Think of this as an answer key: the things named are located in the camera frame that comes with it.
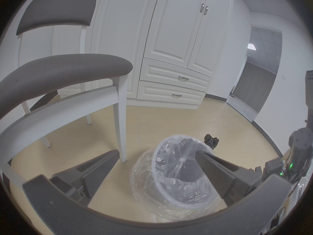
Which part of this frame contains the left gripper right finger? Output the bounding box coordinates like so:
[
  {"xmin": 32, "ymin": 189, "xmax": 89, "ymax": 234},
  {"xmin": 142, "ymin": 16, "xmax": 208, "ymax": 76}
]
[{"xmin": 195, "ymin": 150, "xmax": 264, "ymax": 209}]

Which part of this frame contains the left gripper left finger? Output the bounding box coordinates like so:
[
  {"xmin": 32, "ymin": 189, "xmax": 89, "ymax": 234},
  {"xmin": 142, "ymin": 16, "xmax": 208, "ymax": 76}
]
[{"xmin": 50, "ymin": 149, "xmax": 120, "ymax": 206}]

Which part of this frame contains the white trash bin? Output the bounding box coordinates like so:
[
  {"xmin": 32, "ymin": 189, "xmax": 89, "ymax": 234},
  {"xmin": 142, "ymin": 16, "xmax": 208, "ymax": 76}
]
[{"xmin": 151, "ymin": 137, "xmax": 221, "ymax": 210}]

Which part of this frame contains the crumpled black plastic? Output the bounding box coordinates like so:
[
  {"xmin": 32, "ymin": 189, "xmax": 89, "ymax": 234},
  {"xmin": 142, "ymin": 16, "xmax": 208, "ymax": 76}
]
[{"xmin": 204, "ymin": 134, "xmax": 220, "ymax": 151}]

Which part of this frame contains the clear plastic bag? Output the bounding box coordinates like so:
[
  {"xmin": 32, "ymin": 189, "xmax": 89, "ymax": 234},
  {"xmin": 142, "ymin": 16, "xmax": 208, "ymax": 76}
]
[{"xmin": 129, "ymin": 134, "xmax": 229, "ymax": 222}]

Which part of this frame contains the white chair with grey seat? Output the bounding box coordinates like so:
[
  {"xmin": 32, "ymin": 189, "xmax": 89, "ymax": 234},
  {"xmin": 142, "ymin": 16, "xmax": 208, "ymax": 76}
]
[{"xmin": 0, "ymin": 0, "xmax": 134, "ymax": 189}]

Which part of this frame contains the white wardrobe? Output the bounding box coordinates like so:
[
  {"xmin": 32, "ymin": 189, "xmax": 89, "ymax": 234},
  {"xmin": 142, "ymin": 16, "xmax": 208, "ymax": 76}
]
[{"xmin": 52, "ymin": 0, "xmax": 234, "ymax": 110}]

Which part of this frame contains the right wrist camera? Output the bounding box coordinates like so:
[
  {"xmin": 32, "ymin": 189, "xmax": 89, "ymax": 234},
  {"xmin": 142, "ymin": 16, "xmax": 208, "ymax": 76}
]
[{"xmin": 264, "ymin": 157, "xmax": 285, "ymax": 180}]

